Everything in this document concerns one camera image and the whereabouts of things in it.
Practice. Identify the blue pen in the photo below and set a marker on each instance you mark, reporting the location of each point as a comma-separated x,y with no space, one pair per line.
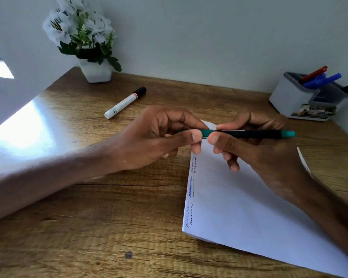
329,79
314,81

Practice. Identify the person's left thumb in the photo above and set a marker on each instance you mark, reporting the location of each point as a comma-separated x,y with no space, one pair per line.
185,139

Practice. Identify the person's right hand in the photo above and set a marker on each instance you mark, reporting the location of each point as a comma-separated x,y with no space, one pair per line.
266,159

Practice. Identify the white marker with black cap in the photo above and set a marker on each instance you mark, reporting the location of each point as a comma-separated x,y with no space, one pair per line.
123,104

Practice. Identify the green pen cap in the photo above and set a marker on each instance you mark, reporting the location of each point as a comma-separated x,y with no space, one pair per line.
208,133

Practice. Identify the white artificial flowers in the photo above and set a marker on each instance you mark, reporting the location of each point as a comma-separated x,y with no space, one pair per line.
75,28

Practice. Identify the white and grey desk organizer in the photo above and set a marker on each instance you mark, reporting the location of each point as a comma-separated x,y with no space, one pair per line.
290,98

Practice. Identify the red pen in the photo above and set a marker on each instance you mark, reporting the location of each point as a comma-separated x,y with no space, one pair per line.
314,72

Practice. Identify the person's right thumb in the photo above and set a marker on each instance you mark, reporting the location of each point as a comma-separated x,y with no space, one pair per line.
224,143

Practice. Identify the white paper sheet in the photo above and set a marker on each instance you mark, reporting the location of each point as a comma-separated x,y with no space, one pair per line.
235,217

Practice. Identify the person's right forearm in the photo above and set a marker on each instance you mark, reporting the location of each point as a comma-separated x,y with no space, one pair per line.
330,217

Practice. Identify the black and green pen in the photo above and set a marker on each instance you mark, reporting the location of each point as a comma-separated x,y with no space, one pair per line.
258,134

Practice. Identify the person's left forearm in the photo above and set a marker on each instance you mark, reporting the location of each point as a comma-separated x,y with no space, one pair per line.
52,176

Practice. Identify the white flower pot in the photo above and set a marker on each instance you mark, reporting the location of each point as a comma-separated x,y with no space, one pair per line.
95,72

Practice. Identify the photo card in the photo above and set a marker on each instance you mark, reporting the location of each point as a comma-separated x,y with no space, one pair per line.
313,110

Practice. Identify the person's left hand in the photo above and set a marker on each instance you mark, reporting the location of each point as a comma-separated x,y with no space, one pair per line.
145,136

